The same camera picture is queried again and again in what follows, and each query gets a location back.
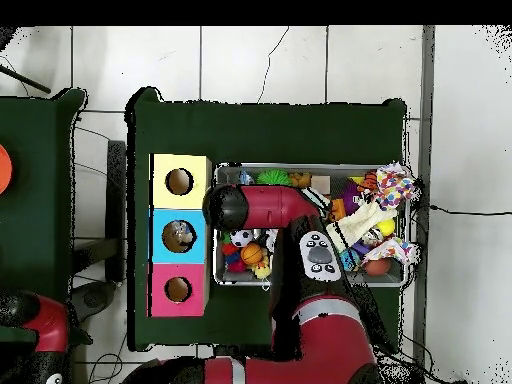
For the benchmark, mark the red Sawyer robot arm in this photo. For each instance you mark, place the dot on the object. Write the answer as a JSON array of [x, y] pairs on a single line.
[[48, 324], [272, 204]]

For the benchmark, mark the shallow clear mesh bin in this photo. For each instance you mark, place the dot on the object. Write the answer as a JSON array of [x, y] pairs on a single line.
[[240, 280]]

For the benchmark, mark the wooden box with three holes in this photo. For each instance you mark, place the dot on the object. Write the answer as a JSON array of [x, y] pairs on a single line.
[[200, 276]]

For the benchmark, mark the small soccer ball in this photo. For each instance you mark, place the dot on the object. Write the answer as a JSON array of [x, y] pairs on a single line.
[[242, 238]]

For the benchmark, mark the small orange basketball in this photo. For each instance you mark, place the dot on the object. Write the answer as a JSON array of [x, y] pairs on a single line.
[[253, 253]]

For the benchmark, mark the yellow duck toy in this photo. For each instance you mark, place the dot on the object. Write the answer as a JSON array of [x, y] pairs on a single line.
[[262, 272]]

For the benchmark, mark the dark green tablecloth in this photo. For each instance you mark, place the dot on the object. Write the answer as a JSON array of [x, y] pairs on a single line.
[[200, 128]]

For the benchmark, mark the cream cloth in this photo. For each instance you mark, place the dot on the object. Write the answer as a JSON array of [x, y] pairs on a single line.
[[360, 224]]

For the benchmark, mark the red-brown ball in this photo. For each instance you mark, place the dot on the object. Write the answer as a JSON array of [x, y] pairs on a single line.
[[376, 266]]

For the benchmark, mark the black floor stand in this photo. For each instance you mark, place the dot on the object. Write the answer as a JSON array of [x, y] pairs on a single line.
[[116, 208]]

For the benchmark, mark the dark green side table cloth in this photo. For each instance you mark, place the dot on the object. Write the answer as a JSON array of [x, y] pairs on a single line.
[[48, 200]]

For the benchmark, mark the orange plate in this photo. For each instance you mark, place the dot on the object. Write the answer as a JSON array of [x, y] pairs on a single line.
[[4, 168]]

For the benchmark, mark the black tripod leg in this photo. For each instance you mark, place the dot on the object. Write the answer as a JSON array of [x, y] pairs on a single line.
[[24, 80]]

